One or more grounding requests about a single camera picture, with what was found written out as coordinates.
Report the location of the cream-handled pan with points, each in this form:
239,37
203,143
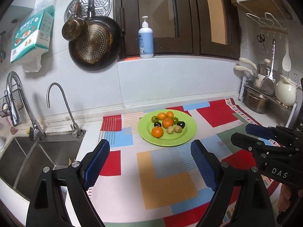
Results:
247,66

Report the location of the dark wooden window frame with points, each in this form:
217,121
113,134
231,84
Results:
181,27

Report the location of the yellow kiwi-like fruit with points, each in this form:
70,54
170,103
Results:
178,129

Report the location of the green plate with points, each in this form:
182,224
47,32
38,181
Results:
167,140

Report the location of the steel sink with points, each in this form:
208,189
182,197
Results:
24,159

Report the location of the blue soap dispenser bottle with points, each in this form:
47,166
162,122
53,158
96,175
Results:
146,40

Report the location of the colourful patterned mat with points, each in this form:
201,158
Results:
142,184

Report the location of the green fruit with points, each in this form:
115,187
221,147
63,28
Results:
175,120

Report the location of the black scissors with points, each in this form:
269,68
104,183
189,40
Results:
261,39

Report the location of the green-yellow fruit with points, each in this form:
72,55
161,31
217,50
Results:
154,119

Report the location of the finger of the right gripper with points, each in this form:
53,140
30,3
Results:
260,131
250,144

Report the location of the black frying pan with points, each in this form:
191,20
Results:
100,45

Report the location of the dark plum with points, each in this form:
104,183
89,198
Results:
181,124
158,124

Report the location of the small orange on plate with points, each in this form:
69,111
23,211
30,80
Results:
161,116
170,114

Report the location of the steel spatula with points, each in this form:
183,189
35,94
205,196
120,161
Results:
268,83

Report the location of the white ceramic kettle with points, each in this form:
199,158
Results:
285,91

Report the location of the steel steamer rack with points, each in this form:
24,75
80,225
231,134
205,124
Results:
101,8

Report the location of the small brass saucepan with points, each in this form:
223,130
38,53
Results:
76,27

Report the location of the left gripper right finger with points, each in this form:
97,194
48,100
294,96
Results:
219,177

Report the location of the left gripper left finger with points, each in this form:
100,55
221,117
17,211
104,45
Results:
81,176

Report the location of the tan round fruit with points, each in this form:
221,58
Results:
170,130

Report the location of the white rice spoon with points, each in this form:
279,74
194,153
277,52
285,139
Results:
286,62

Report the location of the person's hand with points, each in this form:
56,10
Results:
284,198

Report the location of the teal paper towel box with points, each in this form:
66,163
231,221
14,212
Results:
31,40

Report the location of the steel pot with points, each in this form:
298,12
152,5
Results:
256,102

